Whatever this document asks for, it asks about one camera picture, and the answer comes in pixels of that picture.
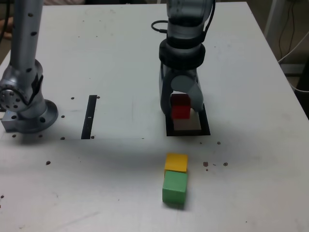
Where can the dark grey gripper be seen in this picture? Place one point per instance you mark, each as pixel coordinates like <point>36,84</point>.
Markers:
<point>183,72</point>

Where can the red cube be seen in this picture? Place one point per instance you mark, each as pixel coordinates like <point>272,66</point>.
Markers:
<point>179,111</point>

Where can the yellow cube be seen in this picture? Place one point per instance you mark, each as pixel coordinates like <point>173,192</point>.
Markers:
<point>176,162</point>

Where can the green cube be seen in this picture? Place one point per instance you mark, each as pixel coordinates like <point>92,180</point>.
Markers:
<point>174,188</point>

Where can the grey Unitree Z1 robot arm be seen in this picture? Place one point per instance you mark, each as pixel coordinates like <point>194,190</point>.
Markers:
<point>24,48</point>

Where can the black tape square outline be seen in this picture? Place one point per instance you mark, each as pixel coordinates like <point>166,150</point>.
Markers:
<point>188,133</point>

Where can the person's hand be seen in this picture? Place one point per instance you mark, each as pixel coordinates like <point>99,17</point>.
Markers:
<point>4,27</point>

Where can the black tape strip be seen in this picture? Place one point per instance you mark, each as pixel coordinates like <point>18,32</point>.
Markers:
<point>88,116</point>

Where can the person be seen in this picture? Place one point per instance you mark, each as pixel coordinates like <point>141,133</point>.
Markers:
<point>62,2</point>

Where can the white metal post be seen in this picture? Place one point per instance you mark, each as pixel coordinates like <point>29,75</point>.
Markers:
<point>271,17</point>

